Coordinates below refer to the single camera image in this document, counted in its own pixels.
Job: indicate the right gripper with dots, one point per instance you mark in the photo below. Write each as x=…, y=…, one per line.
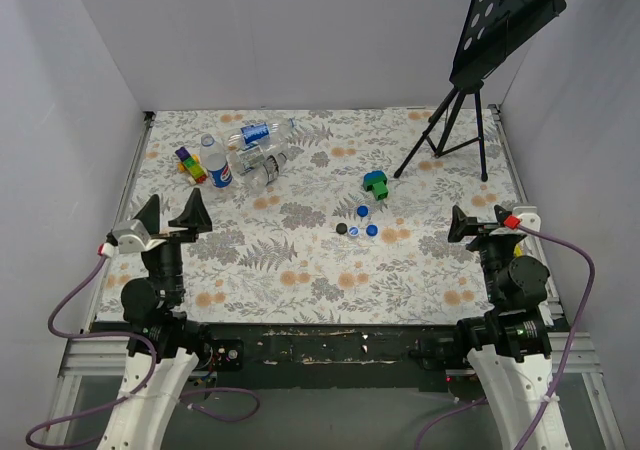
x=486, y=230

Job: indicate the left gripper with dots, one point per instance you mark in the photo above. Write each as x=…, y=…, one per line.
x=173, y=235

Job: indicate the Pepsi plastic bottle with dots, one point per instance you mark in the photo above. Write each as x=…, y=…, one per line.
x=214, y=160

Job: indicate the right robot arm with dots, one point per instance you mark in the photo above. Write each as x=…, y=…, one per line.
x=508, y=347

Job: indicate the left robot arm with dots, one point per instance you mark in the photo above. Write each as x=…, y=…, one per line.
x=163, y=346

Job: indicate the clear lying bottle silver label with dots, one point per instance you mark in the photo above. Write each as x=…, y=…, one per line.
x=244, y=158

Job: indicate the clear lying bottle black label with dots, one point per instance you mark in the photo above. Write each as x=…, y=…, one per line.
x=267, y=171

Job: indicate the blue label lying bottle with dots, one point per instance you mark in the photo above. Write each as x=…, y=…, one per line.
x=248, y=134

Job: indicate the white blue bottle cap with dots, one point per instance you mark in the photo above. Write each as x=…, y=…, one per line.
x=354, y=231

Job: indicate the black bottle cap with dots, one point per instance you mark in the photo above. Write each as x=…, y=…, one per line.
x=341, y=228

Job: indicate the multicolour toy brick stack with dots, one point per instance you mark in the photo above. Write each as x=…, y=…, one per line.
x=190, y=166

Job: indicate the green blue toy bricks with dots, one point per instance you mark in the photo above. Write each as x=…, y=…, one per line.
x=376, y=183

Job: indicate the floral table cloth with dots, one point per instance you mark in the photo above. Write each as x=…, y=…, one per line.
x=274, y=256

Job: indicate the black base beam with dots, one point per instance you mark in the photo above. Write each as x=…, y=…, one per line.
x=278, y=356

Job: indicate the black music stand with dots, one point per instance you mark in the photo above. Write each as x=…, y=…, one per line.
x=493, y=30

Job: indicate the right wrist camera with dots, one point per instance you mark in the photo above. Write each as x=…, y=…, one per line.
x=522, y=220

